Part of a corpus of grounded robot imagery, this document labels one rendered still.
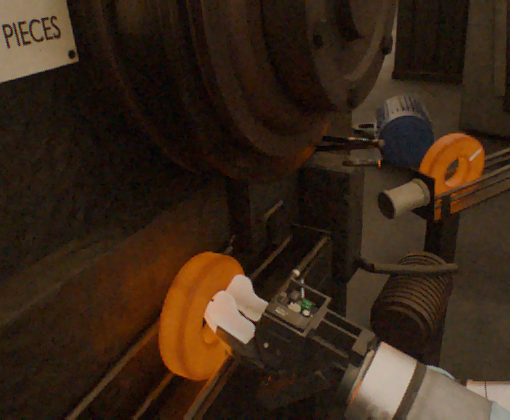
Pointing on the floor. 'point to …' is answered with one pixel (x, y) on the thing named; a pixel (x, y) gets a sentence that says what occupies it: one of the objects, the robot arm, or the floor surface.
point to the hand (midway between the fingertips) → (205, 302)
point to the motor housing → (411, 308)
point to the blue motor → (402, 132)
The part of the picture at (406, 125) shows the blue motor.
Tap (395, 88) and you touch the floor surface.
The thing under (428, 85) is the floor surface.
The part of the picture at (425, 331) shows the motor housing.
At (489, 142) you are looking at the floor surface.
